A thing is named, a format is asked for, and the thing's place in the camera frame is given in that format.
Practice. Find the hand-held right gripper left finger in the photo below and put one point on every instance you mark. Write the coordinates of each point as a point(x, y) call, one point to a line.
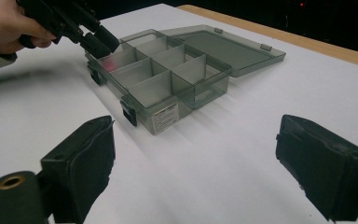
point(84, 165)

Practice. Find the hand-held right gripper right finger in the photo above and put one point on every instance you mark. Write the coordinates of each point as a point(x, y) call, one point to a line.
point(320, 165)

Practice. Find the smoky clear plastic compartment box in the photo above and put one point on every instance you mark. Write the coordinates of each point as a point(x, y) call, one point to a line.
point(167, 77)

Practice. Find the small red indicator light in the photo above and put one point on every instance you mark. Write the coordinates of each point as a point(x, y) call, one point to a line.
point(301, 4)

